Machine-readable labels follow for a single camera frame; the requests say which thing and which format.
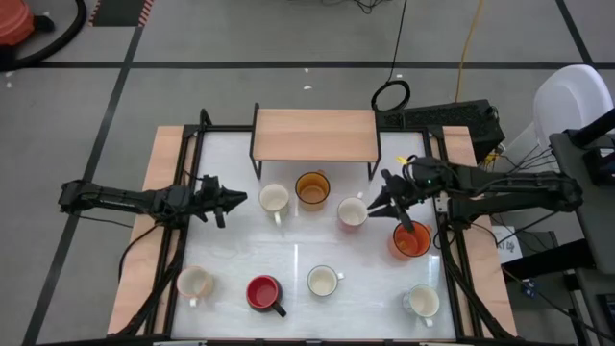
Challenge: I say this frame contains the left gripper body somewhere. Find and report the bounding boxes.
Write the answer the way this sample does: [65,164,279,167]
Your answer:
[189,174,228,231]

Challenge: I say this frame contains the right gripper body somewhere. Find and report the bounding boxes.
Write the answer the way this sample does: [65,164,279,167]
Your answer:
[381,167,424,235]

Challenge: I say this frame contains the red mug white inside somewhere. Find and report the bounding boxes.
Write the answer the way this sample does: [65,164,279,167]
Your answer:
[335,191,370,235]

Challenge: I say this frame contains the light green mug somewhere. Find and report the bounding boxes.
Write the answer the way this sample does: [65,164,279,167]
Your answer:
[258,183,291,227]

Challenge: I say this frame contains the orange ribbed mug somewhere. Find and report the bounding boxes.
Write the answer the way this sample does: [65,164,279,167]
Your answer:
[387,219,433,261]

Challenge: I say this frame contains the amber yellow mug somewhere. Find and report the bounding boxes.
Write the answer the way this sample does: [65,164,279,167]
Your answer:
[294,168,332,212]

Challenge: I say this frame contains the peach patterned mug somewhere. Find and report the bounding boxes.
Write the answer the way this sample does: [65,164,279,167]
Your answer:
[175,265,215,309]

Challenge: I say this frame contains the blue white flower mug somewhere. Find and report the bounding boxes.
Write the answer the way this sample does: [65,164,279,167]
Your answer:
[306,264,346,298]

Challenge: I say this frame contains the white teal lattice mug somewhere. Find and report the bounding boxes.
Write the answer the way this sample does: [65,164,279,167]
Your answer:
[401,283,441,329]

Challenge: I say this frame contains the black computer case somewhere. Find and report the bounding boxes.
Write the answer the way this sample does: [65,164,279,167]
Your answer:
[376,98,506,163]

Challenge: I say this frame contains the wooden shelf black metal legs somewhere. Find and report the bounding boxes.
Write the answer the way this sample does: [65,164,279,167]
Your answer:
[248,103,383,182]

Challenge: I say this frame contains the white printed paper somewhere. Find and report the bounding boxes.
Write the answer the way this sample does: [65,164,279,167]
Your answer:
[490,224,524,264]

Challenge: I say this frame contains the white chair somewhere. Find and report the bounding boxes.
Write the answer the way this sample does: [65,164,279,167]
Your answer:
[504,63,615,167]

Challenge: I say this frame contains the dark grey desk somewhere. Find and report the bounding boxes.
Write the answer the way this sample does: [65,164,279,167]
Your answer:
[549,128,615,276]

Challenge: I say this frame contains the black box device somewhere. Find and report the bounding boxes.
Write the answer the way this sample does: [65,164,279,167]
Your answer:
[582,145,615,187]

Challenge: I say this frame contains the black angled bar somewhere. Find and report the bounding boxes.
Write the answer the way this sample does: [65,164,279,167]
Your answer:
[561,108,615,149]

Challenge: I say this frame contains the black mat striped edge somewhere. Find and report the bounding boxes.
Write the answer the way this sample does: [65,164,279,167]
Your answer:
[88,0,156,29]

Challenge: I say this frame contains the orange vacuum cleaner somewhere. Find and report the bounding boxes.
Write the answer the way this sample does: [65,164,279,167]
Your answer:
[0,0,56,48]

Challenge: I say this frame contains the black coiled floor cable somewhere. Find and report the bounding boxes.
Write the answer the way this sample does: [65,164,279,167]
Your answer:
[370,0,412,112]

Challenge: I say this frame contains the black aluminium table frame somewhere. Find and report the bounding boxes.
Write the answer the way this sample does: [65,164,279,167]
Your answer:
[109,108,519,345]

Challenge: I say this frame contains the yellow cable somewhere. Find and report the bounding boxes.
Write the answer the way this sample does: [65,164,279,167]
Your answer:
[454,0,484,103]

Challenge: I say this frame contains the black cable bundle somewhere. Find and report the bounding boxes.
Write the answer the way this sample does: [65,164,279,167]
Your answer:
[353,0,385,14]

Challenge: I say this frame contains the black vacuum hose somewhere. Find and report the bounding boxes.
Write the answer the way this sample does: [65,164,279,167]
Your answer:
[0,0,88,71]

